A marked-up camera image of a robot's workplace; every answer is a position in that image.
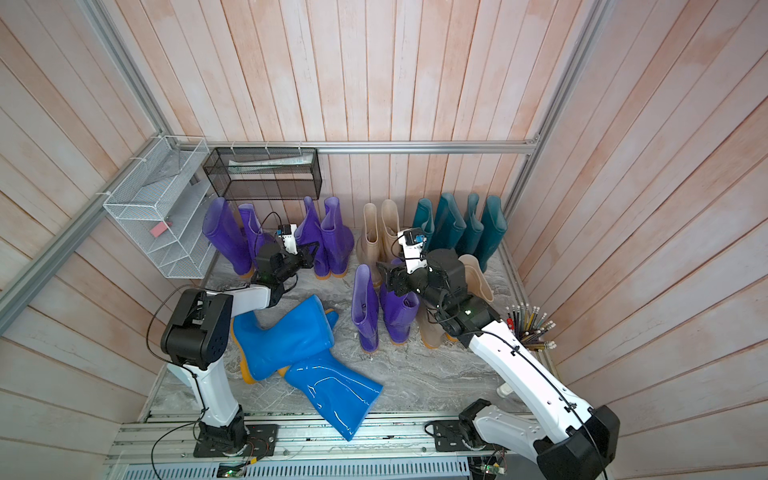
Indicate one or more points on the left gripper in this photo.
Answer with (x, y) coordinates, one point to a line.
(307, 255)

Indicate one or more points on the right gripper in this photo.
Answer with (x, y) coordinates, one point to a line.
(399, 277)

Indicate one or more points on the beige boot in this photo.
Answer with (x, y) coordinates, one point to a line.
(431, 332)
(476, 282)
(368, 247)
(388, 229)

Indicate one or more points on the blue boot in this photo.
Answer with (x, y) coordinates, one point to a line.
(304, 331)

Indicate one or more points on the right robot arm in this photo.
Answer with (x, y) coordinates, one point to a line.
(567, 437)

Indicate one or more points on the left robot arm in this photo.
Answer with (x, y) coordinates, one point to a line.
(197, 335)

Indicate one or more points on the teal boot standing back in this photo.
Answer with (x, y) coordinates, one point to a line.
(494, 229)

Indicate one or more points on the black mesh basket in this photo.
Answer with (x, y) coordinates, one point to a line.
(240, 187)

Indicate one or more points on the paper in black basket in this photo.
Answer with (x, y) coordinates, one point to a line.
(273, 165)

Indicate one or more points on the pink eraser block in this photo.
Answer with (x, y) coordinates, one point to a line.
(160, 228)

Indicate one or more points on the bundle of pencils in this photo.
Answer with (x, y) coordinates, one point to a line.
(529, 325)

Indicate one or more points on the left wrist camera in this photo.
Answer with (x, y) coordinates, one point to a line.
(286, 233)

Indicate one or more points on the white wire shelf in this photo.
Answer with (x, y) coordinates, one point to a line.
(163, 183)

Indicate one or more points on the aluminium frame rail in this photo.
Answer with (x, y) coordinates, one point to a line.
(391, 147)

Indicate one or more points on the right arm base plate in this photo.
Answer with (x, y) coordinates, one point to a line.
(453, 435)

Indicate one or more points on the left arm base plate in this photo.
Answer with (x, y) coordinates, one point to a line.
(251, 440)

